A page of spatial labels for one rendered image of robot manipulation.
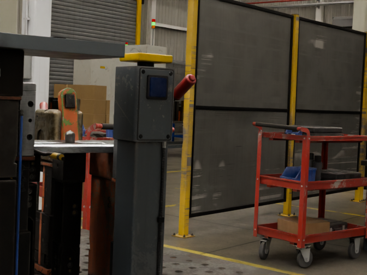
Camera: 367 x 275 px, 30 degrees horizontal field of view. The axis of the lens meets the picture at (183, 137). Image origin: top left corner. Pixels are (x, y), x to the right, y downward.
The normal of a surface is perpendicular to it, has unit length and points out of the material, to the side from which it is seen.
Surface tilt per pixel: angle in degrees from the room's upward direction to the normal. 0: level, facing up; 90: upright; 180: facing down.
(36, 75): 90
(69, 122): 78
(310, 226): 90
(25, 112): 90
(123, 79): 90
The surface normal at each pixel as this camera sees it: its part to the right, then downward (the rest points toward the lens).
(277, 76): 0.79, 0.05
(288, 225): -0.85, -0.01
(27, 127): 0.58, 0.07
